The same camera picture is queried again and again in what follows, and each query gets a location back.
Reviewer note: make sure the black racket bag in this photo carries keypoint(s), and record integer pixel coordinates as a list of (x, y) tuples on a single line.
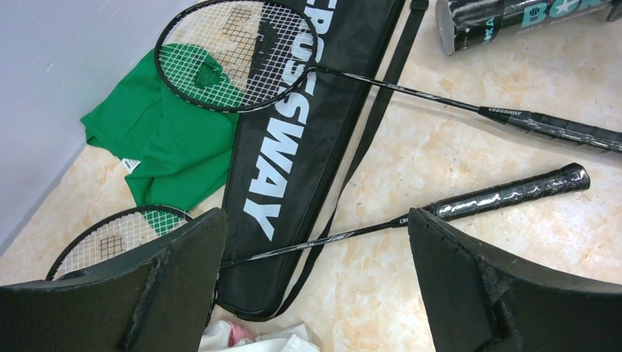
[(286, 157)]

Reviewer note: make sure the black shuttlecock tube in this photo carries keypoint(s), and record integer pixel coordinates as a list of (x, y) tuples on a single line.
[(462, 25)]

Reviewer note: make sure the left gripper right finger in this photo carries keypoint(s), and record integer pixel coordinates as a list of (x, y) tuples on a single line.
[(479, 297)]

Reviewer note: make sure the left badminton racket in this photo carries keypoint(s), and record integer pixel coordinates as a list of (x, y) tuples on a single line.
[(133, 227)]

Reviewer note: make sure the green cloth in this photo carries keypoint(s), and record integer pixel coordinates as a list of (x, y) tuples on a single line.
[(183, 151)]

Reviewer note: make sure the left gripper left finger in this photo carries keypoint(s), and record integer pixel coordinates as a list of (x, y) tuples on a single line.
[(156, 297)]

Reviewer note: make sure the pink cloth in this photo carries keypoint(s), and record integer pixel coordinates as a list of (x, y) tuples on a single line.
[(239, 335)]

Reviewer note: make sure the white towel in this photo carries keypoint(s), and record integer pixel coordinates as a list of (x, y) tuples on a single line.
[(294, 338)]

